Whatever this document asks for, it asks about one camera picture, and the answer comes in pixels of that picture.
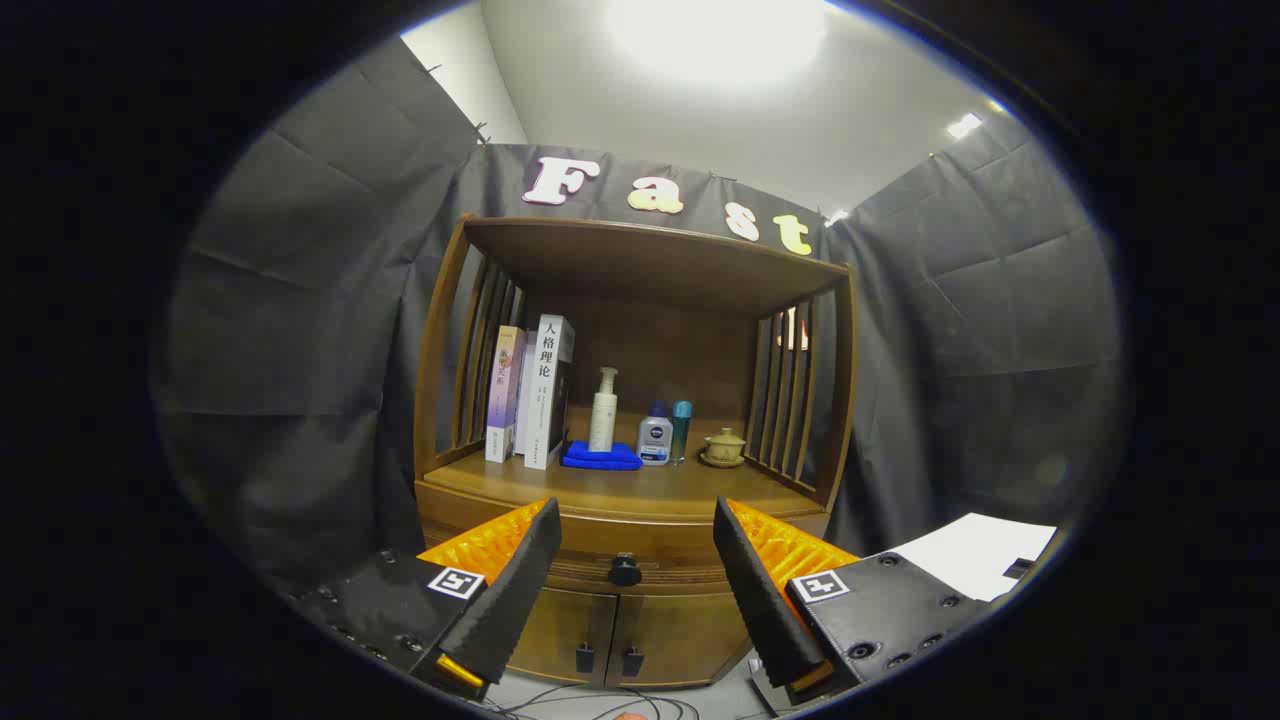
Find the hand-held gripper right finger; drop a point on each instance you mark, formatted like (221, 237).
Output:
(765, 610)

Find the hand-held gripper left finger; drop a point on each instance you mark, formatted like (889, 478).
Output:
(515, 600)

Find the black round drawer knob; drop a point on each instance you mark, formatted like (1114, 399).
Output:
(625, 570)

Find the wooden cabinet door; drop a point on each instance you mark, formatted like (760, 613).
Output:
(680, 640)
(560, 630)

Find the wooden countertop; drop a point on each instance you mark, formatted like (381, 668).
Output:
(680, 490)

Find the brown wooden cabinet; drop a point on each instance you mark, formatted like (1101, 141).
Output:
(650, 270)

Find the beige saucer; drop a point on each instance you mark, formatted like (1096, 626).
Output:
(720, 463)

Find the blue folded towel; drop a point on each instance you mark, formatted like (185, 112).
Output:
(600, 460)

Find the beige lidded tea cup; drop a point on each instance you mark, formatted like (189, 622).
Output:
(725, 443)

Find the slim teal bottle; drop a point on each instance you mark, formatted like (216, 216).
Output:
(681, 430)

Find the purple book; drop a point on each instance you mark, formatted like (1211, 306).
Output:
(500, 400)

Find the thick white book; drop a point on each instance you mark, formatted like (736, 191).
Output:
(545, 400)

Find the white bottle with blue cap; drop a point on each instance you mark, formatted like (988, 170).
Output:
(654, 440)

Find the white pump bottle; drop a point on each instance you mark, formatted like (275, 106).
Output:
(602, 415)

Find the white appliance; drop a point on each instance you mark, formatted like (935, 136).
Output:
(980, 560)

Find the small ceiling light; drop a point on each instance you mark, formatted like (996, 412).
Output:
(964, 125)

